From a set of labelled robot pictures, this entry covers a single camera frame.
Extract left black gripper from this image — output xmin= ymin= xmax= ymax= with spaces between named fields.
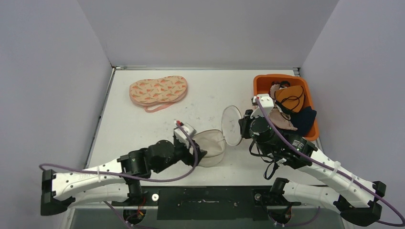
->
xmin=154 ymin=137 xmax=206 ymax=173

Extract orange bra black straps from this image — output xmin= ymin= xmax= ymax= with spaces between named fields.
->
xmin=274 ymin=84 xmax=306 ymax=115

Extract white bra black straps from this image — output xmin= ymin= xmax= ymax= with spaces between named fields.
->
xmin=269 ymin=81 xmax=290 ymax=99

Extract round white mesh laundry bag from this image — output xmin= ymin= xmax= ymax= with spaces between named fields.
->
xmin=193 ymin=105 xmax=242 ymax=167

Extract floral mesh laundry bag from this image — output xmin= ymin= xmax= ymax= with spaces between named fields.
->
xmin=129 ymin=75 xmax=188 ymax=113

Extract beige pink lace bra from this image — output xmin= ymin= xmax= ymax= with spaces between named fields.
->
xmin=268 ymin=108 xmax=297 ymax=131

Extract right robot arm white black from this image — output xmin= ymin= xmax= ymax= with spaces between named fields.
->
xmin=238 ymin=110 xmax=386 ymax=227

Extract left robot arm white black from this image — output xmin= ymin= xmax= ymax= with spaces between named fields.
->
xmin=40 ymin=139 xmax=207 ymax=216

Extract orange plastic bin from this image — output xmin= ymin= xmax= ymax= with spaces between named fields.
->
xmin=252 ymin=73 xmax=320 ymax=142

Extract navy blue garment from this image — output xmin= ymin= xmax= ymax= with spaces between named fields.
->
xmin=290 ymin=106 xmax=317 ymax=137

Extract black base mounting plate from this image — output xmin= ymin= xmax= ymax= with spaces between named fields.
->
xmin=112 ymin=186 xmax=300 ymax=221

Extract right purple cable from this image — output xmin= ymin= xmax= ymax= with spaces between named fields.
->
xmin=256 ymin=98 xmax=405 ymax=228

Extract purple cable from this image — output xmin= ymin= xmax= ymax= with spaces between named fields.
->
xmin=256 ymin=98 xmax=405 ymax=228
xmin=39 ymin=121 xmax=199 ymax=229

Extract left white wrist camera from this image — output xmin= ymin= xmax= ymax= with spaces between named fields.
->
xmin=173 ymin=120 xmax=197 ymax=148

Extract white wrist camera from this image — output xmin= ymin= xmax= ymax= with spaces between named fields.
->
xmin=250 ymin=94 xmax=274 ymax=118
xmin=173 ymin=120 xmax=197 ymax=148

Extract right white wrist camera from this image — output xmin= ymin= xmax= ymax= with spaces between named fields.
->
xmin=250 ymin=94 xmax=274 ymax=118

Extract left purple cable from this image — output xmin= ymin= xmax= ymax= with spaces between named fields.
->
xmin=39 ymin=121 xmax=199 ymax=229

